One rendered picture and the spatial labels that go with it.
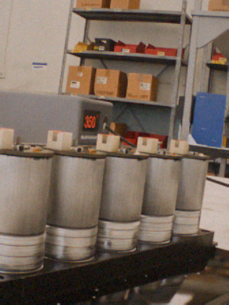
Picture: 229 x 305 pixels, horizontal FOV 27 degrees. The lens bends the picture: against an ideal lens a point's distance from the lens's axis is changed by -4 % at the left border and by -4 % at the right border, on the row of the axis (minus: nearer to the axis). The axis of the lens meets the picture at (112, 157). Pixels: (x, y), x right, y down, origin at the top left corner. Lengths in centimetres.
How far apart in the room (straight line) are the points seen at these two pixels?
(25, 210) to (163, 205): 8
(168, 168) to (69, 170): 6
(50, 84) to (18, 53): 59
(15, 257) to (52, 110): 43
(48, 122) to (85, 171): 41
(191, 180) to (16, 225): 11
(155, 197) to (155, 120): 470
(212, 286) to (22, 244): 9
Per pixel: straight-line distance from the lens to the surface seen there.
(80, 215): 18
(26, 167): 16
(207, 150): 211
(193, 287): 20
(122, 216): 20
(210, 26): 219
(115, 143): 20
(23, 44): 567
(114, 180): 20
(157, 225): 22
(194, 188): 24
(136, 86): 456
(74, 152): 17
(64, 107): 58
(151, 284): 20
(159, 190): 22
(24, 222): 16
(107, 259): 19
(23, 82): 559
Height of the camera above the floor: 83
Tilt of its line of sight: 5 degrees down
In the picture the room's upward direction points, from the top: 7 degrees clockwise
